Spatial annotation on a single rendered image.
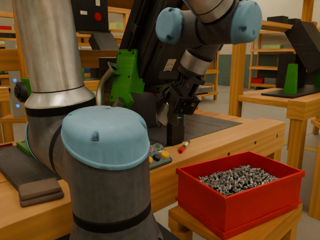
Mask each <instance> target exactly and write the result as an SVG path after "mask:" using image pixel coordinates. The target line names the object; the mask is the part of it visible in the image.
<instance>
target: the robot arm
mask: <svg viewBox="0 0 320 240"><path fill-rule="evenodd" d="M183 1H184V3H185V4H186V5H187V6H188V7H189V9H190V10H180V9H179V8H171V7H168V8H165V9H164V10H162V11H161V13H160V14H159V15H158V17H157V20H156V26H155V27H156V28H155V30H156V34H157V37H158V38H159V40H160V41H162V42H165V43H168V44H170V45H177V46H183V47H187V48H186V50H185V52H184V54H183V56H182V58H181V61H180V65H179V67H178V70H179V71H170V70H166V71H160V72H159V79H161V80H163V81H165V82H169V84H168V85H165V88H164V90H163V91H161V92H160V95H159V96H158V98H157V100H156V122H157V125H158V127H159V128H162V127H163V126H166V125H167V124H168V123H170V124H171V125H173V126H174V127H176V126H177V125H178V123H179V122H178V114H186V115H193V113H194V111H195V109H196V107H197V106H198V104H199V102H200V99H199V98H198V97H197V96H196V95H195V92H196V91H197V89H198V87H199V85H204V84H205V82H206V81H205V80H204V79H203V76H204V74H206V72H207V70H208V68H209V66H210V64H211V63H212V61H213V59H214V57H215V55H216V53H217V52H218V50H219V48H220V46H221V44H232V45H237V44H241V43H250V42H252V41H254V40H255V39H256V38H257V37H258V35H259V33H260V30H261V27H262V12H261V9H260V7H259V5H258V3H256V2H254V1H252V0H242V1H239V0H183ZM12 5H13V9H14V13H15V18H16V22H17V26H18V31H19V36H20V41H21V46H22V50H23V55H24V59H25V63H26V68H27V72H28V77H29V81H30V87H31V91H32V92H31V95H30V96H29V97H28V99H27V100H26V102H25V103H24V106H25V111H26V115H27V119H28V121H27V123H26V127H25V140H26V143H27V146H28V148H29V150H30V152H31V153H32V155H33V156H34V158H35V159H36V160H37V161H39V162H40V163H41V164H43V165H44V166H46V167H48V168H49V169H51V170H52V171H53V172H55V173H56V174H57V175H58V176H59V177H61V178H62V179H63V180H65V181H66V182H67V183H68V186H69V189H70V199H71V206H72V214H73V225H72V229H71V233H70V239H69V240H163V236H162V234H161V231H160V229H159V227H158V224H157V222H156V220H155V217H154V215H153V212H152V210H151V195H150V163H149V152H150V140H149V137H148V133H147V125H146V122H145V120H144V119H143V118H142V116H140V115H139V114H138V113H136V112H134V111H132V110H129V109H126V108H122V107H111V106H97V104H96V98H95V94H94V93H93V92H92V91H91V90H89V89H88V88H87V87H86V86H85V84H84V79H83V74H82V67H81V61H80V53H79V47H78V41H77V35H76V29H75V23H74V17H73V11H72V5H71V0H12ZM167 103H168V104H167Z"/></svg>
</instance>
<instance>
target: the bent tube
mask: <svg viewBox="0 0 320 240"><path fill-rule="evenodd" d="M108 66H109V69H108V70H107V72H106V73H105V74H104V75H103V77H102V78H101V80H100V81H99V83H98V86H97V90H96V104H97V106H104V103H103V93H104V89H105V87H106V85H107V83H108V82H109V80H110V79H111V78H112V77H113V75H114V74H116V75H120V71H119V69H118V66H117V64H115V63H112V62H108Z"/></svg>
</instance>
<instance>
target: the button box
mask: <svg viewBox="0 0 320 240"><path fill-rule="evenodd" d="M157 144H159V145H160V148H159V149H158V148H156V147H155V144H153V145H150V146H151V147H152V148H153V150H152V151H150V152H149V156H150V157H152V160H153V161H152V163H150V170H152V169H155V168H157V167H160V166H163V165H166V164H168V163H171V162H172V160H173V159H172V158H171V156H170V155H169V157H168V158H163V157H162V156H161V154H160V153H161V152H162V151H163V150H165V149H164V147H163V146H162V145H161V143H157ZM156 153H157V154H159V155H160V156H161V159H160V160H155V159H154V157H153V156H154V154H156Z"/></svg>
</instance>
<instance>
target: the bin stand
mask: <svg viewBox="0 0 320 240"><path fill-rule="evenodd" d="M302 205H303V203H301V204H299V205H298V208H297V209H295V210H292V211H290V212H288V213H286V214H283V215H281V216H279V217H277V218H274V219H272V220H270V221H268V222H265V223H263V224H261V225H259V226H257V227H255V228H252V229H250V230H248V231H245V232H243V233H241V234H239V235H236V236H234V237H232V238H230V239H227V240H296V234H297V227H298V222H299V221H300V220H301V213H302ZM168 227H169V228H170V231H171V233H173V234H174V235H175V236H176V237H178V238H179V239H180V240H192V236H193V232H195V233H197V234H198V235H200V236H202V237H203V238H205V239H207V240H221V239H220V238H219V237H217V236H216V235H215V234H214V233H212V232H211V231H210V230H209V229H207V228H206V227H205V226H204V225H202V224H201V223H200V222H199V221H198V220H196V219H195V218H194V217H193V216H191V215H190V214H189V213H188V212H186V211H185V210H184V209H183V208H182V207H181V206H179V205H177V206H175V207H173V208H171V209H169V213H168Z"/></svg>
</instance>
